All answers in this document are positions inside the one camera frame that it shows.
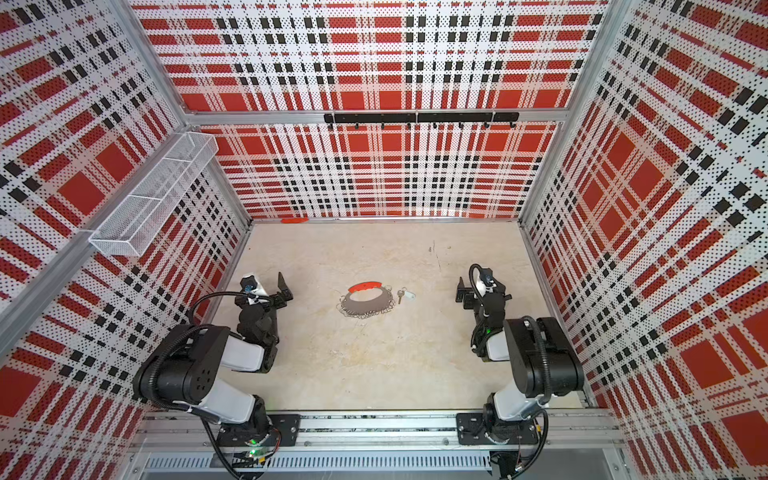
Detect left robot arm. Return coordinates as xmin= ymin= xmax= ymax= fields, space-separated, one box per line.
xmin=133 ymin=275 xmax=301 ymax=454

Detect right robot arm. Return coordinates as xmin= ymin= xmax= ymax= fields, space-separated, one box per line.
xmin=456 ymin=271 xmax=585 ymax=446

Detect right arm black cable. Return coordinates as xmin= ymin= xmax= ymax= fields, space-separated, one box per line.
xmin=467 ymin=263 xmax=488 ymax=301

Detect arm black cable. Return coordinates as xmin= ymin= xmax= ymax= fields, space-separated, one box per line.
xmin=187 ymin=290 xmax=253 ymax=328
xmin=467 ymin=263 xmax=488 ymax=301

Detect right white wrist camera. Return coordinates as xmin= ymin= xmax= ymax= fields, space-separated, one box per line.
xmin=479 ymin=268 xmax=496 ymax=287

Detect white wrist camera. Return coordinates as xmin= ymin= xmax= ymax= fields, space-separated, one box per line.
xmin=239 ymin=275 xmax=266 ymax=296
xmin=479 ymin=268 xmax=496 ymax=287

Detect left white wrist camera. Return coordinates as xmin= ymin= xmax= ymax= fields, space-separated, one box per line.
xmin=239 ymin=275 xmax=266 ymax=296

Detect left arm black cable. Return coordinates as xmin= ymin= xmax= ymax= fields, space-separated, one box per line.
xmin=187 ymin=290 xmax=253 ymax=328

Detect white wire mesh basket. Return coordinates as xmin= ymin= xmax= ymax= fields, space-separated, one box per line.
xmin=89 ymin=132 xmax=218 ymax=257

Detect black hook rail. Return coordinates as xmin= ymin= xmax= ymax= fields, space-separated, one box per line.
xmin=323 ymin=111 xmax=520 ymax=127

